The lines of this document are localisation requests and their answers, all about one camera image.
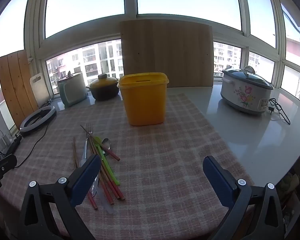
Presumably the black power cord with plug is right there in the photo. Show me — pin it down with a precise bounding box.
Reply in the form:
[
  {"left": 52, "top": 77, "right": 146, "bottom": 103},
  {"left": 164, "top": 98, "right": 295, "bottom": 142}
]
[{"left": 266, "top": 98, "right": 291, "bottom": 125}]

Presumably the white power strip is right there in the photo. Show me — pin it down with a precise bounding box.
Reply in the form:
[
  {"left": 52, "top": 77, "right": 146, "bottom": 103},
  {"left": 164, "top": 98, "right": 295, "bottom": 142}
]
[{"left": 0, "top": 134, "right": 14, "bottom": 147}]

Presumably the white floral slow cooker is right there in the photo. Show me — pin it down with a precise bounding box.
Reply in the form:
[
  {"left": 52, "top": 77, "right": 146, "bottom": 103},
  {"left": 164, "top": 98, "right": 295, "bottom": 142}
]
[{"left": 220, "top": 66, "right": 274, "bottom": 115}]

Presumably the white plastic cutting board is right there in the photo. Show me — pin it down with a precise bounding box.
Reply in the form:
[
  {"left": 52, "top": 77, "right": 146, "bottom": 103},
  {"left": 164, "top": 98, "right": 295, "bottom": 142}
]
[{"left": 29, "top": 73, "right": 50, "bottom": 108}]

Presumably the metal fork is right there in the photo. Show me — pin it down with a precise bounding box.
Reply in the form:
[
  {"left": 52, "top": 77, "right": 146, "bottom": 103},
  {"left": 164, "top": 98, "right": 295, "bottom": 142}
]
[{"left": 79, "top": 123, "right": 93, "bottom": 168}]

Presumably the yellow plastic utensil container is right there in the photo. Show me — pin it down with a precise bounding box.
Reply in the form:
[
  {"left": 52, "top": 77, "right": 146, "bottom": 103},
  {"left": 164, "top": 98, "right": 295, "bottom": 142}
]
[{"left": 117, "top": 72, "right": 170, "bottom": 127}]

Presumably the pile of red-brown chopsticks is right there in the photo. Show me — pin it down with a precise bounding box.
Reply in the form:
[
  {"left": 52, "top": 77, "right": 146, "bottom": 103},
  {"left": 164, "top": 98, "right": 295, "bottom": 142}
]
[{"left": 72, "top": 125, "right": 127, "bottom": 210}]

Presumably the metal spoon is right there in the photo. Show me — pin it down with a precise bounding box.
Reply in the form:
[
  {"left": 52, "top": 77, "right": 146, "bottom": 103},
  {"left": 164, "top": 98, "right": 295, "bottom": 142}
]
[{"left": 101, "top": 138, "right": 112, "bottom": 154}]

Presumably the pink plaid tablecloth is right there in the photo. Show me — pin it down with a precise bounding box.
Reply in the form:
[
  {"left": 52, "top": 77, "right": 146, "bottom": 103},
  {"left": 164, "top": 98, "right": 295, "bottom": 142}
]
[{"left": 0, "top": 94, "right": 255, "bottom": 240}]

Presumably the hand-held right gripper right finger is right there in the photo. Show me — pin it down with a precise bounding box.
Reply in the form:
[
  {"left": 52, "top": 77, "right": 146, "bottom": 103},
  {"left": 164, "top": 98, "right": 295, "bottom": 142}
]
[{"left": 203, "top": 156, "right": 286, "bottom": 240}]

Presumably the dark casserole pot yellow lid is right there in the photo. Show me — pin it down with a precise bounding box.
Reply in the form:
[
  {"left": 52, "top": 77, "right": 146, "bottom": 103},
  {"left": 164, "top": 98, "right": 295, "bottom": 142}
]
[{"left": 86, "top": 73, "right": 120, "bottom": 101}]

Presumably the orange-brown plank board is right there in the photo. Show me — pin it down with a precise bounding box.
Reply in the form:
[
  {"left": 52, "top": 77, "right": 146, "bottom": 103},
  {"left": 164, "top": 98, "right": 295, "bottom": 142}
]
[{"left": 0, "top": 50, "right": 39, "bottom": 129}]

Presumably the large light wooden board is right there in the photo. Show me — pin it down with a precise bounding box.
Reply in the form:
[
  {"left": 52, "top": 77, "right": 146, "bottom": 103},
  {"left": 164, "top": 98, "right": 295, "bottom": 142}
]
[{"left": 119, "top": 19, "right": 214, "bottom": 88}]

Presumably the white kettle with glass lid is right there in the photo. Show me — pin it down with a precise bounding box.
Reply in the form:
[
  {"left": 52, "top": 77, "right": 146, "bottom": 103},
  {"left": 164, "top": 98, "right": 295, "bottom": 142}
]
[{"left": 56, "top": 71, "right": 88, "bottom": 107}]

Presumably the clear plastic spoon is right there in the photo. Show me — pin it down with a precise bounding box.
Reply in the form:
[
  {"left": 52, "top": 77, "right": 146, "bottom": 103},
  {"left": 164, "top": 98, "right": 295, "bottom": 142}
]
[{"left": 91, "top": 176, "right": 115, "bottom": 214}]

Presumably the green plastic spoon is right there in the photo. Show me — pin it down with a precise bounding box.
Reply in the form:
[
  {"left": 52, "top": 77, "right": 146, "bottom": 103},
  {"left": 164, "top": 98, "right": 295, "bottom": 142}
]
[{"left": 93, "top": 136, "right": 121, "bottom": 186}]

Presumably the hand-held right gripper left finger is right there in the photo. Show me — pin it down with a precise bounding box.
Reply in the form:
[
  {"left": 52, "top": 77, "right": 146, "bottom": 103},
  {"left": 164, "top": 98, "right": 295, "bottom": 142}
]
[{"left": 18, "top": 154, "right": 101, "bottom": 240}]

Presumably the black ring light cable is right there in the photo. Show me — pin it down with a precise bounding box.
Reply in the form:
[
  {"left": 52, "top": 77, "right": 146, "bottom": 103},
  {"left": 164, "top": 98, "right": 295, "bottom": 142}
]
[{"left": 16, "top": 120, "right": 50, "bottom": 168}]

